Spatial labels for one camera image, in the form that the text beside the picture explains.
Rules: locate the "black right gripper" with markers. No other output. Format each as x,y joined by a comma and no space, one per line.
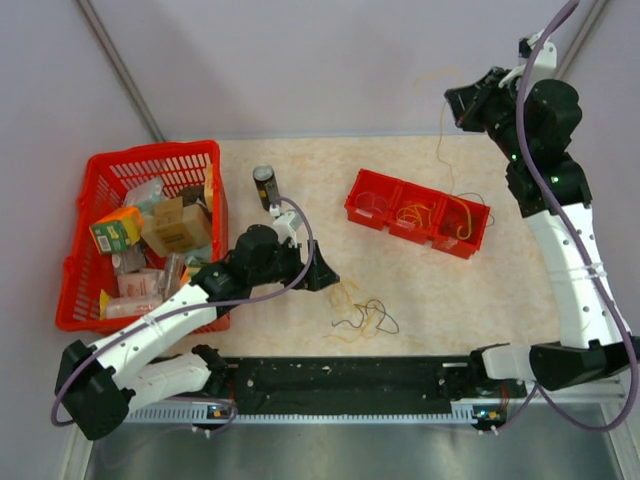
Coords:
461,100

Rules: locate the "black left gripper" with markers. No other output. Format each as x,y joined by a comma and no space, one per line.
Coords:
319,274

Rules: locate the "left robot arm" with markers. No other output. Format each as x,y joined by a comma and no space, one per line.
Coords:
100,384

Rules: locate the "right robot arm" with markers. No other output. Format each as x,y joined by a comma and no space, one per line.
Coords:
590,346

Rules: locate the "black drink can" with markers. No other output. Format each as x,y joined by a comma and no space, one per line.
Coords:
266,184

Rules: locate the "red three-compartment bin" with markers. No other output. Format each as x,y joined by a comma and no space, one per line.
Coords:
449,223

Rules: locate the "brown cardboard box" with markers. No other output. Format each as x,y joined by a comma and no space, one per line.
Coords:
173,227

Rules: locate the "pink snack packet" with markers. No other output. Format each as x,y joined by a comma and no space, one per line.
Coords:
138,293

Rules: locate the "green orange carton box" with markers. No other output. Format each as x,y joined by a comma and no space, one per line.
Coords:
117,231

